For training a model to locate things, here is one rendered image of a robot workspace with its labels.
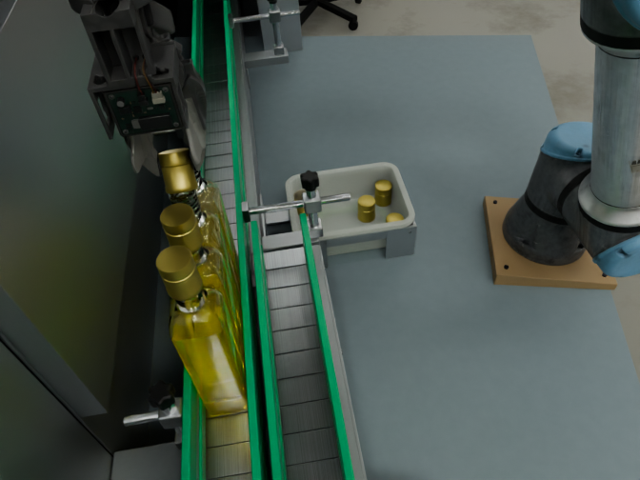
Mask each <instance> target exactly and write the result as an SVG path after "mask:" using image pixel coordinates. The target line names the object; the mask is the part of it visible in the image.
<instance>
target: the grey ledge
mask: <svg viewBox="0 0 640 480"><path fill-rule="evenodd" d="M110 480H181V450H180V449H178V448H177V447H176V445H175V442H169V443H164V444H158V445H152V446H146V447H141V448H135V449H129V450H120V451H115V452H114V453H113V459H112V468H111V477H110Z"/></svg>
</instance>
